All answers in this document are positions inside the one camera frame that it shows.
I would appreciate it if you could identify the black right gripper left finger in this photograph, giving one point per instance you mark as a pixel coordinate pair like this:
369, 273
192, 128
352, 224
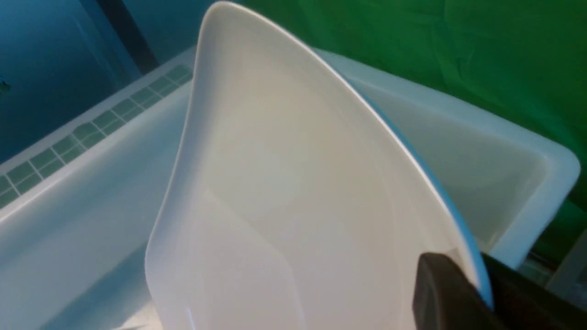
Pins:
444, 299

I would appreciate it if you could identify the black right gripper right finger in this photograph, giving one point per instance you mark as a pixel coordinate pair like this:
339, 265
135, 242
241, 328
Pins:
520, 304

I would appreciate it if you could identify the large white rice plate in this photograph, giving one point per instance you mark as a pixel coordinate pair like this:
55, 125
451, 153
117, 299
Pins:
208, 269

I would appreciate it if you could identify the large white plastic tub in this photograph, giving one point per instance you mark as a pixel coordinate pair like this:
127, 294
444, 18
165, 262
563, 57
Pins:
78, 207

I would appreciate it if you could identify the green checked tablecloth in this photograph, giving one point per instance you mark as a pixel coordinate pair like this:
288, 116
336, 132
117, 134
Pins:
29, 168

